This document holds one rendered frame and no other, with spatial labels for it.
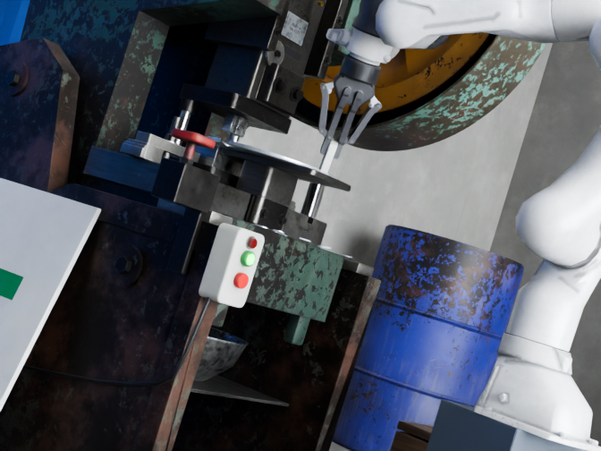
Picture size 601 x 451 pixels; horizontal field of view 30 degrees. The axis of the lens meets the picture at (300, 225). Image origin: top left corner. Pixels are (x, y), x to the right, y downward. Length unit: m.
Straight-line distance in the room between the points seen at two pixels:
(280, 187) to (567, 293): 0.65
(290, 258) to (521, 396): 0.60
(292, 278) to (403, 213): 2.81
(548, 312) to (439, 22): 0.54
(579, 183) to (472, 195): 3.62
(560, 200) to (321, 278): 0.65
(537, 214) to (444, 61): 0.77
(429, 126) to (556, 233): 0.78
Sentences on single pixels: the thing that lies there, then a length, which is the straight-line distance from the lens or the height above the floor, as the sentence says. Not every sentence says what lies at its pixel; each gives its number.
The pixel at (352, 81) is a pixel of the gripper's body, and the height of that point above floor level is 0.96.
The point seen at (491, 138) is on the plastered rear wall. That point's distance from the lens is 5.55.
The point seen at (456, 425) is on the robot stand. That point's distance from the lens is 1.92.
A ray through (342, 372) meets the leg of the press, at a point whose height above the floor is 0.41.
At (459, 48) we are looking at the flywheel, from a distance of 2.53.
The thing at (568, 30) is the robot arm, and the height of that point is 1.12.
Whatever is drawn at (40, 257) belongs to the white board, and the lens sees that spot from 2.24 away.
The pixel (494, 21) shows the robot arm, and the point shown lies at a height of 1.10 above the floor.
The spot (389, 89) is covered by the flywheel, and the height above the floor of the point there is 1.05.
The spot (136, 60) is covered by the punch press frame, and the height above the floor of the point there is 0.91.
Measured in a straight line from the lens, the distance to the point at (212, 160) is 2.30.
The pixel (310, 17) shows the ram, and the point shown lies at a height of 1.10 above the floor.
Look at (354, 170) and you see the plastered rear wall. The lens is 4.68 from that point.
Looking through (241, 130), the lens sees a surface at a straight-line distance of 2.37.
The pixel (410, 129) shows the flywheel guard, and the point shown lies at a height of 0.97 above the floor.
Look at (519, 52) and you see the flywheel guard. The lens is 2.53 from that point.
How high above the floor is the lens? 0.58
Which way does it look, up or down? 2 degrees up
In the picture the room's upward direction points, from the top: 17 degrees clockwise
